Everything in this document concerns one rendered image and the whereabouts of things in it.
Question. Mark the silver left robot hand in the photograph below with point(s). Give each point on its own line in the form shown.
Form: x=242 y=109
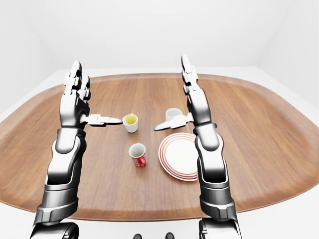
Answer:
x=72 y=109

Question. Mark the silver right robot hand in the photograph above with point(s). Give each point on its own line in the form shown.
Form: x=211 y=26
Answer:
x=199 y=109

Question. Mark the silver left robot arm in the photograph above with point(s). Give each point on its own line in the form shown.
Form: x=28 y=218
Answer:
x=62 y=174

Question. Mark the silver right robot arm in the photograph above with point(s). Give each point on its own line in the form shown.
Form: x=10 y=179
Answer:
x=214 y=174

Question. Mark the plain white mug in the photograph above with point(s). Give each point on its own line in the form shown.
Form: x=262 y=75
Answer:
x=172 y=114

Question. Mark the white plate with red rings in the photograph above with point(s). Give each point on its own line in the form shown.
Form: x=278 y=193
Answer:
x=178 y=156

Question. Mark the white mug with yellow inside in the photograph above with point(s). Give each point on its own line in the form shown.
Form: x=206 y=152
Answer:
x=130 y=123

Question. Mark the red mug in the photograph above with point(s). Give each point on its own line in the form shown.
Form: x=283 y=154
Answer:
x=138 y=155

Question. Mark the small dark shape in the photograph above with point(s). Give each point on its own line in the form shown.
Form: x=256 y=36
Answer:
x=137 y=236
x=170 y=235

